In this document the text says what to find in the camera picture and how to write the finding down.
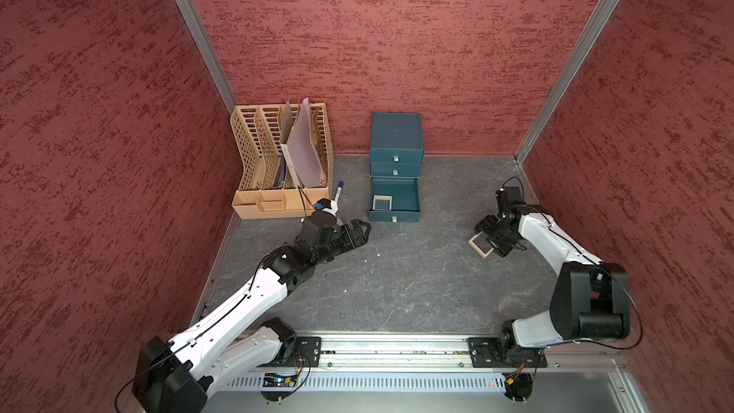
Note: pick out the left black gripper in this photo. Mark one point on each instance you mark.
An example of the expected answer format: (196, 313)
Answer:
(349, 243)

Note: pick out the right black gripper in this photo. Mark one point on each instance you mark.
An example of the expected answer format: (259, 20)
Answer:
(502, 248)

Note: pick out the small wooden frame box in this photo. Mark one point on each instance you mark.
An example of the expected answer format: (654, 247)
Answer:
(481, 244)
(382, 203)

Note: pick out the teal three-drawer cabinet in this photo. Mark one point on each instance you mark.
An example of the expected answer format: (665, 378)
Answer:
(395, 160)

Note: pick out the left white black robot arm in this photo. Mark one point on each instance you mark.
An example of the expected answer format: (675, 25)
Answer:
(181, 374)

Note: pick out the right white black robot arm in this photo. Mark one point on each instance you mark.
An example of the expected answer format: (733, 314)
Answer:
(590, 301)

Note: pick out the blue white marker pen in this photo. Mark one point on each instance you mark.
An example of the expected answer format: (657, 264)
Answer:
(339, 191)

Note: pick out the purple paper folder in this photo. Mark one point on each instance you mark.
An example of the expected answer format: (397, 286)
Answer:
(301, 150)

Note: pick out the beige lattice file organizer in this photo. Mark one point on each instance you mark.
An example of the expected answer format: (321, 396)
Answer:
(267, 189)

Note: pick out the brown cardboard sheet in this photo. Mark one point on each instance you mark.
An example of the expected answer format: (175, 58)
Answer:
(286, 123)

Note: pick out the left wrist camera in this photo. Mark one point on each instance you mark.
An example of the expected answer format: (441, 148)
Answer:
(327, 206)

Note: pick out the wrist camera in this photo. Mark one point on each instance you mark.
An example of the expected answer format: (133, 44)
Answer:
(327, 206)
(508, 198)

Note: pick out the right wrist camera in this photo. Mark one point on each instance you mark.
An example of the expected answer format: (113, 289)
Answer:
(508, 198)

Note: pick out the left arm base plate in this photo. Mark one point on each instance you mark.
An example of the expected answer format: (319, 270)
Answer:
(305, 346)

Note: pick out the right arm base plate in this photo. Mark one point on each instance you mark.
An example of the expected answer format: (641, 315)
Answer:
(497, 353)

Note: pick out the aluminium front rail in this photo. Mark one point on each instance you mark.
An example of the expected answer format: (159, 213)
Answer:
(398, 352)

